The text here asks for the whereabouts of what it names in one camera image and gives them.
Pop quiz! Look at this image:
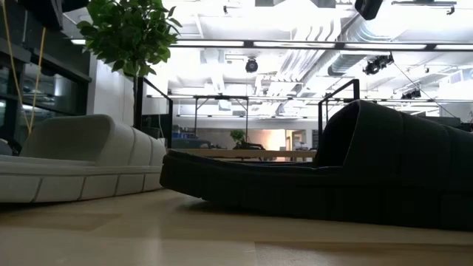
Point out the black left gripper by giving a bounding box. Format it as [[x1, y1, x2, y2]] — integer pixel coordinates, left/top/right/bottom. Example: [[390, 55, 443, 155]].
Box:
[[16, 0, 90, 32]]

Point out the black framed glass partition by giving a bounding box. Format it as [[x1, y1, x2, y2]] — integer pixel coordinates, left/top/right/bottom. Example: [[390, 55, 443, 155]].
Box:
[[0, 21, 92, 149]]

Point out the black ceiling spotlight cluster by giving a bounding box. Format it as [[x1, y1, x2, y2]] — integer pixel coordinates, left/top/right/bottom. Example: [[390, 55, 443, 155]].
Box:
[[363, 52, 395, 76], [401, 87, 422, 100]]

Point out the black metal workbench frame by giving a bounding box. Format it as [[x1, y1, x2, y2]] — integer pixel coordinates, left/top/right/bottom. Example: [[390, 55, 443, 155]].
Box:
[[191, 94, 251, 146]]

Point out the leafy green plant black pot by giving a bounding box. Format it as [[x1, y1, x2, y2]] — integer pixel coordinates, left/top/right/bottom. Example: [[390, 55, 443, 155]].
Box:
[[76, 0, 183, 140]]

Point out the long ceiling light strip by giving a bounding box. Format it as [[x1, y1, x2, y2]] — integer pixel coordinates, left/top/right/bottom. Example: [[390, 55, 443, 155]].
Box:
[[69, 38, 473, 52]]

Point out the light grey rubber slide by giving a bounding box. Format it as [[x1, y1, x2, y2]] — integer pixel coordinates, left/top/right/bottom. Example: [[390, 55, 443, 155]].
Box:
[[0, 113, 168, 204]]

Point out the wooden shelf with black frame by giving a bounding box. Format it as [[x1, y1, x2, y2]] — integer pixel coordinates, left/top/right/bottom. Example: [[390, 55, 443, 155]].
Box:
[[133, 76, 361, 163]]

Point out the yellow cable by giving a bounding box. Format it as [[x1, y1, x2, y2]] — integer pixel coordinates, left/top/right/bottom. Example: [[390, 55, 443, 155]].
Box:
[[1, 0, 48, 136]]

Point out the small green potted plant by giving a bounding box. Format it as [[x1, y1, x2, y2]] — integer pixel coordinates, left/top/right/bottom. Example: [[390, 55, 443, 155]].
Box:
[[229, 129, 248, 149]]

